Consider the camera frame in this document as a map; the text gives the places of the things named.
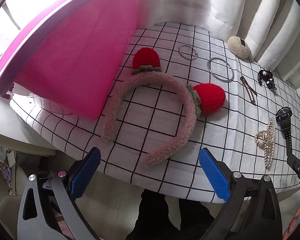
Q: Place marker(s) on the white curtain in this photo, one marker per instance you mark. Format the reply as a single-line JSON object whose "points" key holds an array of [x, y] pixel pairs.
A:
{"points": [[271, 28]]}

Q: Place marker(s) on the pink plastic storage box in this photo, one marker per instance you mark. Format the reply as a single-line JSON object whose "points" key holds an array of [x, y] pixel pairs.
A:
{"points": [[70, 52]]}

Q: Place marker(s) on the large silver bangle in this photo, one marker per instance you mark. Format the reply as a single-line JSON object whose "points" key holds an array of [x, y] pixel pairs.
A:
{"points": [[220, 69]]}

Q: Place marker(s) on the black wrist watch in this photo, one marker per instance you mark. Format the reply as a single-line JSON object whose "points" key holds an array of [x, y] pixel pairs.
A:
{"points": [[283, 118]]}

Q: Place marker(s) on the brown metal snap hair clip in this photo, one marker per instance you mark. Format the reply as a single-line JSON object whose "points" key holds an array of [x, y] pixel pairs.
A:
{"points": [[250, 91]]}

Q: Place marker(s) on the right hand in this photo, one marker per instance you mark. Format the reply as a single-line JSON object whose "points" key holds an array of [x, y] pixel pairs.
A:
{"points": [[296, 219]]}

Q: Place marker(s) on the beige fuzzy hair clip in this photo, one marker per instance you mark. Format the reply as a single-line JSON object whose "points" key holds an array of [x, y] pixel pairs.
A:
{"points": [[238, 47]]}

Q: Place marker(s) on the pearl rhinestone claw clip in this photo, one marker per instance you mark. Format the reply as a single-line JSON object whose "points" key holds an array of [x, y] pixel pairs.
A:
{"points": [[265, 139]]}

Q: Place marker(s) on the white grid-pattern tablecloth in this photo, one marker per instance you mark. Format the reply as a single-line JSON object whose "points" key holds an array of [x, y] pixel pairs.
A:
{"points": [[229, 133]]}

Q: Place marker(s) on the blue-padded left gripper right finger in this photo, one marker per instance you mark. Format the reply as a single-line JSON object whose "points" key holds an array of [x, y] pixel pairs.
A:
{"points": [[262, 219]]}

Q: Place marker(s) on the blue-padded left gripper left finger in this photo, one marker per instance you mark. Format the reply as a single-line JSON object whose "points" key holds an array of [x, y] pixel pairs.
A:
{"points": [[48, 209]]}

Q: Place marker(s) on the pink fuzzy strawberry headband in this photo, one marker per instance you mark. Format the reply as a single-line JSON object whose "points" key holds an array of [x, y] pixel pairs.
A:
{"points": [[155, 112]]}

